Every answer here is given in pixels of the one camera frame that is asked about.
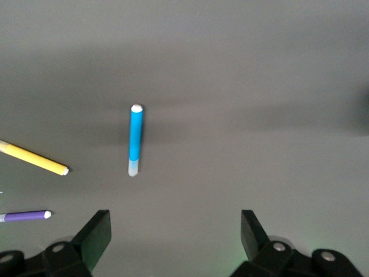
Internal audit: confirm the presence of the yellow marker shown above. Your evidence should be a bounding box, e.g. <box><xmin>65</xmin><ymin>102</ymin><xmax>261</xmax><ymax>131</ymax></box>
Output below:
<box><xmin>0</xmin><ymin>140</ymin><xmax>70</xmax><ymax>176</ymax></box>

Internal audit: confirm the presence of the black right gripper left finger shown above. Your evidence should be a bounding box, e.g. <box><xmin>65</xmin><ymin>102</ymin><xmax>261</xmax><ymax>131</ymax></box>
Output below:
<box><xmin>0</xmin><ymin>209</ymin><xmax>112</xmax><ymax>277</ymax></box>

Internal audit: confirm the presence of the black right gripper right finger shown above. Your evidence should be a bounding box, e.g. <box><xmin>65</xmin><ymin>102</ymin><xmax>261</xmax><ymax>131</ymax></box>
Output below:
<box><xmin>229</xmin><ymin>209</ymin><xmax>364</xmax><ymax>277</ymax></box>

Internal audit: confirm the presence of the purple marker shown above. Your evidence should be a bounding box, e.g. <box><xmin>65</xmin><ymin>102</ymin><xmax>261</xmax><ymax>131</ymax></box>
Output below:
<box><xmin>0</xmin><ymin>209</ymin><xmax>52</xmax><ymax>223</ymax></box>

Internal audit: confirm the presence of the blue marker with clear cap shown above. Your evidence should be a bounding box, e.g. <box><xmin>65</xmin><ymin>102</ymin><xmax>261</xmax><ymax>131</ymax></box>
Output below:
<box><xmin>127</xmin><ymin>104</ymin><xmax>144</xmax><ymax>177</ymax></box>

